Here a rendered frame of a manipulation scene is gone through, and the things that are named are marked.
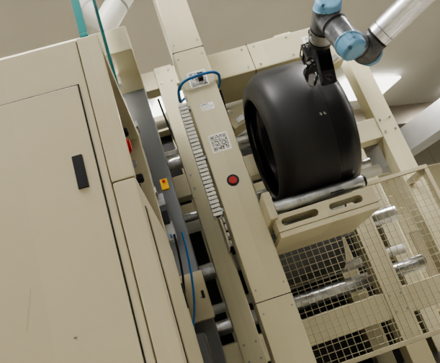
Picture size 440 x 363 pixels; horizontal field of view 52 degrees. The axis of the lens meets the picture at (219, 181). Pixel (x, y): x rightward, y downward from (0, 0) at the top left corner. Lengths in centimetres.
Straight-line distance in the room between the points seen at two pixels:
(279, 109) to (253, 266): 55
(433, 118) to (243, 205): 700
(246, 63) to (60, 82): 127
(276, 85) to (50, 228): 97
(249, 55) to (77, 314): 161
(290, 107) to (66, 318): 100
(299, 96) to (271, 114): 11
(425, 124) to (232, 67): 661
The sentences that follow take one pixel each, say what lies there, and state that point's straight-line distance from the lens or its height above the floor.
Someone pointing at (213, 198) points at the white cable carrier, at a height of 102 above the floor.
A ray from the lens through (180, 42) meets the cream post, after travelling 195.
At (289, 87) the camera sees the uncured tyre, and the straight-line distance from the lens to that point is 161.
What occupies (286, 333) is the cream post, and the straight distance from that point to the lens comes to 157.
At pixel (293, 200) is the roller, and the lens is 157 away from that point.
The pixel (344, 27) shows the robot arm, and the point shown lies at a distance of 132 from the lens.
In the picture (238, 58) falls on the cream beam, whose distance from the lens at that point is 221.
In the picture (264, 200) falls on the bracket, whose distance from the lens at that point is 152.
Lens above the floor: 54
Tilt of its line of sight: 19 degrees up
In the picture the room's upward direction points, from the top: 19 degrees counter-clockwise
